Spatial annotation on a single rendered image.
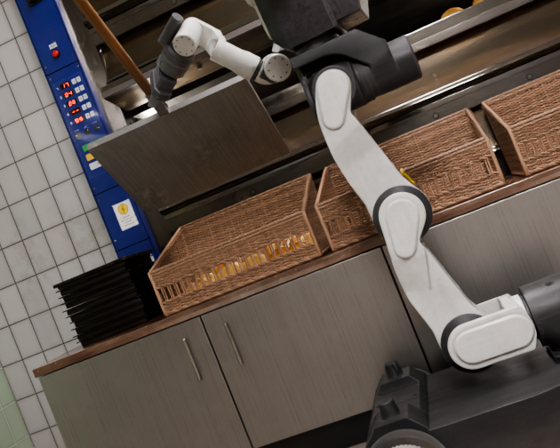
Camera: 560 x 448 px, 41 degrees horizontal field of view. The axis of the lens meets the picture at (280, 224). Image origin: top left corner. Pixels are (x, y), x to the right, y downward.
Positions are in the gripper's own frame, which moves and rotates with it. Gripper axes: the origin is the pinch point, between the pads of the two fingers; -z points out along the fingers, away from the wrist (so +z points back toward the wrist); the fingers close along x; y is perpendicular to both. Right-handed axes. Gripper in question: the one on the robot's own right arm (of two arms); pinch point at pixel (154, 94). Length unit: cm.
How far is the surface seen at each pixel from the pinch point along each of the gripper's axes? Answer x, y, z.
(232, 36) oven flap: -43, 31, 4
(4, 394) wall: 17, 3, -153
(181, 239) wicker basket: -3, 39, -61
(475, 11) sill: -33, 99, 55
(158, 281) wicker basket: 32, 20, -45
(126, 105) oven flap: -51, 13, -45
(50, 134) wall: -54, -7, -73
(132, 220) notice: -17, 25, -72
